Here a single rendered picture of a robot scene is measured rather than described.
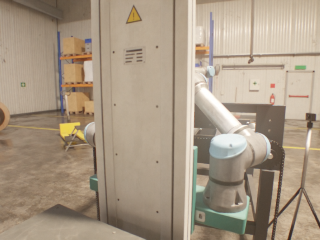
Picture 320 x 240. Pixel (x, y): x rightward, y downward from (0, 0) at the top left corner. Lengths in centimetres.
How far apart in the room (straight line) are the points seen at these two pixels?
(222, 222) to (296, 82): 1020
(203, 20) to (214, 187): 1051
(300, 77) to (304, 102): 113
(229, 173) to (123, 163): 34
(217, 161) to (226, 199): 13
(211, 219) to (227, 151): 23
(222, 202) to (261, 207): 87
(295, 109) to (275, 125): 938
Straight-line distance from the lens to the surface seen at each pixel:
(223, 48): 1060
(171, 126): 57
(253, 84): 1030
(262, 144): 81
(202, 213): 75
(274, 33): 1090
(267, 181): 149
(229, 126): 83
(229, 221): 73
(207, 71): 135
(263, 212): 159
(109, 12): 72
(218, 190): 71
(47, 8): 1408
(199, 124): 142
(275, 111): 141
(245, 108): 141
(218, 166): 69
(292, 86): 1072
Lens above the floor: 124
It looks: 8 degrees down
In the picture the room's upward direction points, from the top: straight up
